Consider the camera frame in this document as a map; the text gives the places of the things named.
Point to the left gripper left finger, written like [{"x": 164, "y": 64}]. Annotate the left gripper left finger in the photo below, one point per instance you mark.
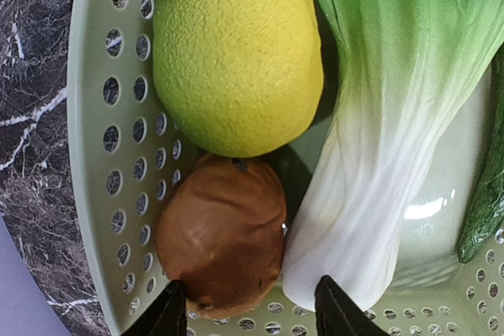
[{"x": 165, "y": 316}]

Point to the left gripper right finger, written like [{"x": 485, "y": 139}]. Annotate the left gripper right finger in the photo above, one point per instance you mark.
[{"x": 337, "y": 314}]

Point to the brown potato toy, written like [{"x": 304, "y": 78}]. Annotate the brown potato toy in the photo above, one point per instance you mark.
[{"x": 221, "y": 235}]

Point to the green plastic basket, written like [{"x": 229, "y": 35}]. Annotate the green plastic basket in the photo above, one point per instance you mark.
[{"x": 127, "y": 156}]

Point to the green bok choy toy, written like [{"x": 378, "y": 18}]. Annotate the green bok choy toy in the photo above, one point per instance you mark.
[{"x": 406, "y": 67}]

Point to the yellow green citrus toy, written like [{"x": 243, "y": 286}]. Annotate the yellow green citrus toy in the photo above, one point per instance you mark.
[{"x": 239, "y": 77}]

